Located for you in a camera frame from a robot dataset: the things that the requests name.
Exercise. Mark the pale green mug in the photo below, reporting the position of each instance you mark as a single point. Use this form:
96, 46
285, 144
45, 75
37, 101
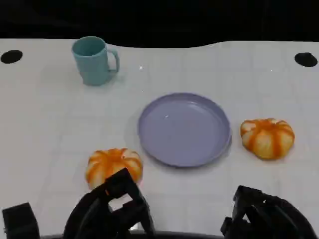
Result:
91, 64

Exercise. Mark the orange white toy bread roll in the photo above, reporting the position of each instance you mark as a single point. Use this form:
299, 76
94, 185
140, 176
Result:
268, 139
107, 161

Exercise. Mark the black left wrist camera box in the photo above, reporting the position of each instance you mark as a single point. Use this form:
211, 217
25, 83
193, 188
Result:
20, 221

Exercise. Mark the black round table grommet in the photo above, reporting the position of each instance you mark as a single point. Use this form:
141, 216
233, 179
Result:
306, 59
11, 56

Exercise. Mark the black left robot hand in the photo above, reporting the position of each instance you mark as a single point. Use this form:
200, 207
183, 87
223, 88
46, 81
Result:
94, 214

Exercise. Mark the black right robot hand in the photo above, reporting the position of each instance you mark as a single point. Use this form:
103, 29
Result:
271, 219

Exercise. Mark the lilac plate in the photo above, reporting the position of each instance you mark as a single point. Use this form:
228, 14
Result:
184, 129

